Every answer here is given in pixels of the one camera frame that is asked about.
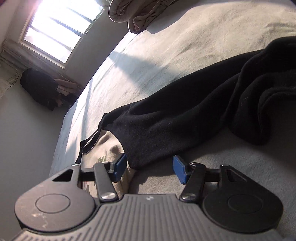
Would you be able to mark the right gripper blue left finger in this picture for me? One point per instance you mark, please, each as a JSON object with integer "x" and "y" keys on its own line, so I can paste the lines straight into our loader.
{"x": 103, "y": 175}

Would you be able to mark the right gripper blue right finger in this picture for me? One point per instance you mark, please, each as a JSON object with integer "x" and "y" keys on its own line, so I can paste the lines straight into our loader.
{"x": 194, "y": 176}

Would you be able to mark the beige bear sweatshirt black sleeves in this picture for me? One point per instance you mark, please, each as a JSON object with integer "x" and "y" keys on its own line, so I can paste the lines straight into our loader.
{"x": 243, "y": 93}

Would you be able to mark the dark clothes hanging in corner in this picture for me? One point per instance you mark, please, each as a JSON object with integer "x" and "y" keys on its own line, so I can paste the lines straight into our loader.
{"x": 47, "y": 91}

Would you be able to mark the grey bed sheet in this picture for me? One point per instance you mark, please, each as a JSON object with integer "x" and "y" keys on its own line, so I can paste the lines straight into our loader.
{"x": 186, "y": 37}

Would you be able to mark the folded beige quilt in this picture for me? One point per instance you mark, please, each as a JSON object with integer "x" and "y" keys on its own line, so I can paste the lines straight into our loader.
{"x": 138, "y": 14}

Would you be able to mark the window with white frame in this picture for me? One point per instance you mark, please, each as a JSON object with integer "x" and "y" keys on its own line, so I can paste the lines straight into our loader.
{"x": 55, "y": 28}

